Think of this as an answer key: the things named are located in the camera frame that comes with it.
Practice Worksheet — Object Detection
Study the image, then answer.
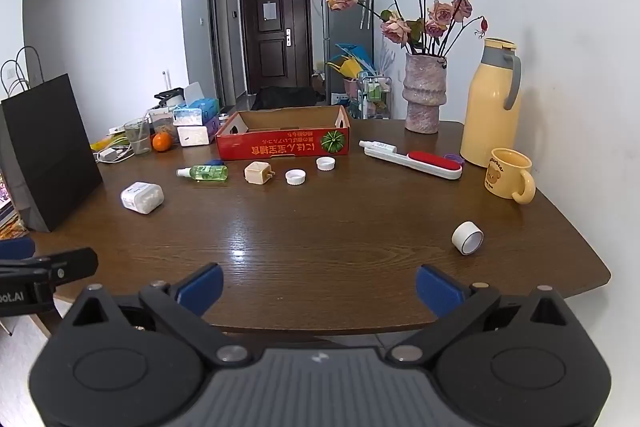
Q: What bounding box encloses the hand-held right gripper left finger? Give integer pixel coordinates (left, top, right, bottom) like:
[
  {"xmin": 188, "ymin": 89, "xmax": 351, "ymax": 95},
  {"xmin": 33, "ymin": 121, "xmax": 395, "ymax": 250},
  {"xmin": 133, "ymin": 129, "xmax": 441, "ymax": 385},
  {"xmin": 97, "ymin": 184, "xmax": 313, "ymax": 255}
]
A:
[{"xmin": 59, "ymin": 263, "xmax": 257, "ymax": 370}]

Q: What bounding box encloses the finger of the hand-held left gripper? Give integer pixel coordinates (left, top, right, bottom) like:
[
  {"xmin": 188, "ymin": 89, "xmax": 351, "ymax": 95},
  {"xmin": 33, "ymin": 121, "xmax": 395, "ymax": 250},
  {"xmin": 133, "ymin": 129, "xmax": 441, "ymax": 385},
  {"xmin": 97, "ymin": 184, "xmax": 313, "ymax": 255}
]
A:
[{"xmin": 0, "ymin": 248, "xmax": 99, "ymax": 295}]

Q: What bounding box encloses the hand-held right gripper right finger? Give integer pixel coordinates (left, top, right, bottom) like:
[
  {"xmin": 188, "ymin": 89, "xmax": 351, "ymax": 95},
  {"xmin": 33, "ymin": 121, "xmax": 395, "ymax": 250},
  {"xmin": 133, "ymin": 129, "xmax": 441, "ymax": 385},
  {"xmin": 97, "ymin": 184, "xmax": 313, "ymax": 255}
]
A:
[{"xmin": 384, "ymin": 264, "xmax": 583, "ymax": 370}]

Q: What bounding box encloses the white tape roll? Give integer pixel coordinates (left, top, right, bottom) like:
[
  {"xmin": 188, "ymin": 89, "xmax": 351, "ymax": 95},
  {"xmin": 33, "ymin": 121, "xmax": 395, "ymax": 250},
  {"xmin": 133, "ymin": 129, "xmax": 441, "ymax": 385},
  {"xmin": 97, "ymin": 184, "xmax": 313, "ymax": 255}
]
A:
[{"xmin": 451, "ymin": 221, "xmax": 485, "ymax": 256}]

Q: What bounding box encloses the white pill bottle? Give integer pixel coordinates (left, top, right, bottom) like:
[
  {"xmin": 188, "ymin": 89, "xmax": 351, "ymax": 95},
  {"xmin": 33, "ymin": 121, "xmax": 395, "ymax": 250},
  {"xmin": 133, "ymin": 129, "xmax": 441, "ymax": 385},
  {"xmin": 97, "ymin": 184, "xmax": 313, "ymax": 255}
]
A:
[{"xmin": 120, "ymin": 181, "xmax": 165, "ymax": 215}]

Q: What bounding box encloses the green spray bottle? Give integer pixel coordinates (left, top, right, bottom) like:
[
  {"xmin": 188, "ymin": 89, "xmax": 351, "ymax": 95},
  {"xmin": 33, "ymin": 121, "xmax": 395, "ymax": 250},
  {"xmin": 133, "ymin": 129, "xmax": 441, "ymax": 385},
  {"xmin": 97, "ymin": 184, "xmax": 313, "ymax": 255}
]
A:
[{"xmin": 176, "ymin": 164, "xmax": 229, "ymax": 182}]

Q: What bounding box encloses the beige cube charger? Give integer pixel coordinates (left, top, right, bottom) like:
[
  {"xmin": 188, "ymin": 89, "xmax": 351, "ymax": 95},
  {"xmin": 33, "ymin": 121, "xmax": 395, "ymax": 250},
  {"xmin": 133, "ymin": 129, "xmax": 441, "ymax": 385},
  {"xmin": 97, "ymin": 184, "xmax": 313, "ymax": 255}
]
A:
[{"xmin": 244, "ymin": 161, "xmax": 275, "ymax": 185}]

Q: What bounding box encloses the red cardboard box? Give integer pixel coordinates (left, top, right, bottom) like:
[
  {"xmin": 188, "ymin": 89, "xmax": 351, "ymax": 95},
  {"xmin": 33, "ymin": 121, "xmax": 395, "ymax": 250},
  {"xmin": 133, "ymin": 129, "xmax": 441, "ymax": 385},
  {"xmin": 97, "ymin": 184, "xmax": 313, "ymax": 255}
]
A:
[{"xmin": 216, "ymin": 105, "xmax": 351, "ymax": 161}]

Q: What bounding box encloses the blue rounded object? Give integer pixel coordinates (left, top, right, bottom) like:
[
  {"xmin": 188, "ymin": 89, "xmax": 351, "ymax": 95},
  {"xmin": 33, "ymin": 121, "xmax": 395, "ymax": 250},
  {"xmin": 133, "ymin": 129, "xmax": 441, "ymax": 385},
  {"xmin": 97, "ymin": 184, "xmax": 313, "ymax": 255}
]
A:
[{"xmin": 0, "ymin": 237, "xmax": 37, "ymax": 261}]

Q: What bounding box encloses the black paper bag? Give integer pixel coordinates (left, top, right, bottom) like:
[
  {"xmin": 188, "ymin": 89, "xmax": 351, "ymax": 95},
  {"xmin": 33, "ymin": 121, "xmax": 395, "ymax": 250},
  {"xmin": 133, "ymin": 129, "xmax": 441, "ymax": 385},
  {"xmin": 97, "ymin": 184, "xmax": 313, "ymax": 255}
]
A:
[{"xmin": 0, "ymin": 47, "xmax": 104, "ymax": 234}]

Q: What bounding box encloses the white and red lint brush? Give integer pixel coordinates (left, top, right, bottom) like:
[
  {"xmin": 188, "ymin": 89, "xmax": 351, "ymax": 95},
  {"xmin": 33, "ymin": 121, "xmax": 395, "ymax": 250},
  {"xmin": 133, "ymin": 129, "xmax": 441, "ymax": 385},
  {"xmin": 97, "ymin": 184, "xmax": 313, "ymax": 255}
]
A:
[{"xmin": 363, "ymin": 146, "xmax": 463, "ymax": 180}]

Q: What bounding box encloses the yellow packet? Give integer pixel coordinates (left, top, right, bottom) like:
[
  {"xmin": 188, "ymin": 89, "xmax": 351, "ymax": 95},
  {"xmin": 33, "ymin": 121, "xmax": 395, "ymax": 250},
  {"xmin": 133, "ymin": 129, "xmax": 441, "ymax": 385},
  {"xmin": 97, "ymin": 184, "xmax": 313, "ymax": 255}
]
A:
[{"xmin": 90, "ymin": 133, "xmax": 132, "ymax": 150}]

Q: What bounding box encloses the yellow bear mug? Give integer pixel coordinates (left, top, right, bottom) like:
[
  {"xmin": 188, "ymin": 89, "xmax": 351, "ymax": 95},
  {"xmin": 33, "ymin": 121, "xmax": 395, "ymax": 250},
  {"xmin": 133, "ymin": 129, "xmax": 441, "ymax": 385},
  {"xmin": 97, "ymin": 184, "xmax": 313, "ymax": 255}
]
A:
[{"xmin": 483, "ymin": 148, "xmax": 537, "ymax": 206}]

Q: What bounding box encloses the glass cup with straw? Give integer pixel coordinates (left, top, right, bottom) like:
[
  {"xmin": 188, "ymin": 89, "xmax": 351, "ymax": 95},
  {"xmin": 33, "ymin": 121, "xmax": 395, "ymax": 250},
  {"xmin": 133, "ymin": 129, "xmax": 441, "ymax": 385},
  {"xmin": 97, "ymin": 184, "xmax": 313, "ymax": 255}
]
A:
[{"xmin": 123, "ymin": 117, "xmax": 152, "ymax": 156}]

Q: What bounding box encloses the purple tissue pack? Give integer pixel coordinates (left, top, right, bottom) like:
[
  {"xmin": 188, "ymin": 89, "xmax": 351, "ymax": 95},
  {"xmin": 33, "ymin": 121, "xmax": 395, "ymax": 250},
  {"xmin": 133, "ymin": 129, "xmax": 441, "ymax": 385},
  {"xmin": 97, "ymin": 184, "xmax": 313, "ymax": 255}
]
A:
[{"xmin": 177, "ymin": 117, "xmax": 221, "ymax": 148}]

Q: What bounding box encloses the white slim spray bottle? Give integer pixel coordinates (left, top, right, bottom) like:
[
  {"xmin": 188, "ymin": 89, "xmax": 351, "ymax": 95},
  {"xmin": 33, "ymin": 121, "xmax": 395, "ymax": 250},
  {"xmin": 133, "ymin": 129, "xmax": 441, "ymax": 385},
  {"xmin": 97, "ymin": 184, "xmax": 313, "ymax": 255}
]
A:
[{"xmin": 358, "ymin": 140, "xmax": 398, "ymax": 154}]

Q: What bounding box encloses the clear food container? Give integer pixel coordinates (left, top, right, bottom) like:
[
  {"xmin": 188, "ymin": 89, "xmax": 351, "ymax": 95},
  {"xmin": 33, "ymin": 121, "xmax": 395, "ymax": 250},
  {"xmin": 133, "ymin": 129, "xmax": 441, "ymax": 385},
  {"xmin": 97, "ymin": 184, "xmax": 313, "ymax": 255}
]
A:
[{"xmin": 148, "ymin": 107, "xmax": 178, "ymax": 142}]

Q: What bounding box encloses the blue tissue pack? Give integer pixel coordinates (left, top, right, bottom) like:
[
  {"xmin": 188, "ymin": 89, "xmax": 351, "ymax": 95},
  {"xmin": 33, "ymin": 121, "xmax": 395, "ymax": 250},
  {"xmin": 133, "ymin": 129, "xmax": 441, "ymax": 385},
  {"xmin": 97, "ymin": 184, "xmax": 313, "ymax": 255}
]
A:
[{"xmin": 172, "ymin": 83, "xmax": 221, "ymax": 126}]

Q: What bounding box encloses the yellow thermos jug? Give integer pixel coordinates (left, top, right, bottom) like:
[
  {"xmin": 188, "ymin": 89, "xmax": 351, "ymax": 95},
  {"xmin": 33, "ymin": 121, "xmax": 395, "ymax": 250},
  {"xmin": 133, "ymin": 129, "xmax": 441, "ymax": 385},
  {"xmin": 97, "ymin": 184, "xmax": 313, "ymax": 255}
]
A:
[{"xmin": 459, "ymin": 38, "xmax": 522, "ymax": 168}]

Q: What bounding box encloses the pink textured vase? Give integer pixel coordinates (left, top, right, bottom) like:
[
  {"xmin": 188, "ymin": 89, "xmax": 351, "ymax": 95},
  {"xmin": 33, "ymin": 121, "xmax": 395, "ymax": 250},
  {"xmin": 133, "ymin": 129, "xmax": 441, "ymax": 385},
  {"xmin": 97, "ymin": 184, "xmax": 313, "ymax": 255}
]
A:
[{"xmin": 402, "ymin": 52, "xmax": 448, "ymax": 134}]

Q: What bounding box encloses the black folding chair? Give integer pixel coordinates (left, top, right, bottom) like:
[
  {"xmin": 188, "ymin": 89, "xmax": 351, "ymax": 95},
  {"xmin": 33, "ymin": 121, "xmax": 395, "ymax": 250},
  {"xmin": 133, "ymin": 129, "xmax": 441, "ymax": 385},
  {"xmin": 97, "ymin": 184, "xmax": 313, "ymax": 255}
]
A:
[{"xmin": 250, "ymin": 87, "xmax": 318, "ymax": 110}]

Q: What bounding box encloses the yellow watering can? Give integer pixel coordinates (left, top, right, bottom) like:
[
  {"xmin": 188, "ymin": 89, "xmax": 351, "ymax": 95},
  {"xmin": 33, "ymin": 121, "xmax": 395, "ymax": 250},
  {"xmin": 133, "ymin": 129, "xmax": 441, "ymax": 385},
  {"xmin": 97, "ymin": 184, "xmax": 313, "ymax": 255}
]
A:
[{"xmin": 326, "ymin": 57, "xmax": 362, "ymax": 80}]

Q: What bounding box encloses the blue plastic rack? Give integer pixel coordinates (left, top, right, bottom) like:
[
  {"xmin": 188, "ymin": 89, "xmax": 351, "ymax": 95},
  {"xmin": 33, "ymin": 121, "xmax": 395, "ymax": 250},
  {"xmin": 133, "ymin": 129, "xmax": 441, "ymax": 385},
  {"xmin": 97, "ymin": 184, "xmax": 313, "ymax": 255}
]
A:
[{"xmin": 334, "ymin": 43, "xmax": 373, "ymax": 70}]

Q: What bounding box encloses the dark wooden door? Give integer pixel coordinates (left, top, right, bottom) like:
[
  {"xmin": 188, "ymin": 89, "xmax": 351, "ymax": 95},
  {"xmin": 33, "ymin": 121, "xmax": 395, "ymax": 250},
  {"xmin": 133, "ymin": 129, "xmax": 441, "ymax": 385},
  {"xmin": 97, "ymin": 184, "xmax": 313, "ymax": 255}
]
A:
[{"xmin": 238, "ymin": 0, "xmax": 315, "ymax": 95}]

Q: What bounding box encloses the grey refrigerator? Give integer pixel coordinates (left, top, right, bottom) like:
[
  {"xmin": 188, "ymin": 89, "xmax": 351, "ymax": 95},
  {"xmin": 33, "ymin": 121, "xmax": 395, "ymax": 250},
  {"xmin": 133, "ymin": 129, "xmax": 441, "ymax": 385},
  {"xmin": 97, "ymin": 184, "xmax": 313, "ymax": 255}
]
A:
[{"xmin": 320, "ymin": 0, "xmax": 375, "ymax": 108}]

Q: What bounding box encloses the white charger with cable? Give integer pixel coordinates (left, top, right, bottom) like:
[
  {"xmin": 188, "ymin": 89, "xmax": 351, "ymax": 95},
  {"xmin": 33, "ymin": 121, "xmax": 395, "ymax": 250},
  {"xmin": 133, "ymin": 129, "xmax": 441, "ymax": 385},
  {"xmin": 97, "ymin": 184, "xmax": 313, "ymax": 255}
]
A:
[{"xmin": 92, "ymin": 144, "xmax": 136, "ymax": 164}]

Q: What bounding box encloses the wire rack with bottles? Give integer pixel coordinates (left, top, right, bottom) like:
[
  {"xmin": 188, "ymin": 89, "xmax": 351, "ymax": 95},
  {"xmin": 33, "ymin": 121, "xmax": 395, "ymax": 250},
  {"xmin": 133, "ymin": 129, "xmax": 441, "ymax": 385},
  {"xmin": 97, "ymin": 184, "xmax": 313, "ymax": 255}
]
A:
[{"xmin": 350, "ymin": 74, "xmax": 392, "ymax": 120}]

